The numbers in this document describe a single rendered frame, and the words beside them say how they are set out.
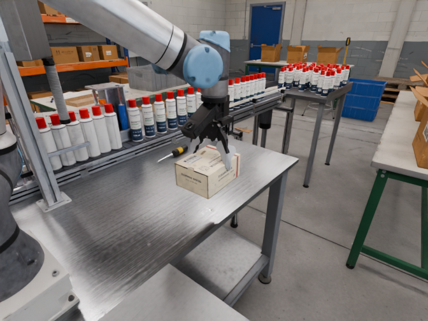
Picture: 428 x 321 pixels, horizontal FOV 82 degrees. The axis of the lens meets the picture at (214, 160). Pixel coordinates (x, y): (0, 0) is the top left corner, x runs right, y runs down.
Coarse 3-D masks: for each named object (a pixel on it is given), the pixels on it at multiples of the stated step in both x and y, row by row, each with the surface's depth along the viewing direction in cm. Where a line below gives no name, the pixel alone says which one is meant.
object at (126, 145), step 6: (156, 132) 132; (168, 132) 132; (144, 138) 125; (150, 138) 125; (156, 138) 125; (126, 144) 118; (132, 144) 118; (138, 144) 118; (114, 150) 112; (120, 150) 112; (102, 156) 107; (78, 162) 101; (84, 162) 102; (66, 168) 97; (72, 168) 98; (54, 174) 94; (18, 180) 89; (30, 180) 89; (18, 186) 86
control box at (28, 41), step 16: (0, 0) 60; (16, 0) 62; (32, 0) 71; (0, 16) 61; (16, 16) 62; (32, 16) 70; (16, 32) 64; (32, 32) 69; (16, 48) 65; (32, 48) 68; (48, 48) 79
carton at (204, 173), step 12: (192, 156) 74; (204, 156) 74; (216, 156) 74; (180, 168) 70; (192, 168) 67; (204, 168) 67; (216, 168) 67; (180, 180) 72; (192, 180) 68; (204, 180) 65; (216, 180) 68; (228, 180) 74; (204, 192) 67; (216, 192) 70
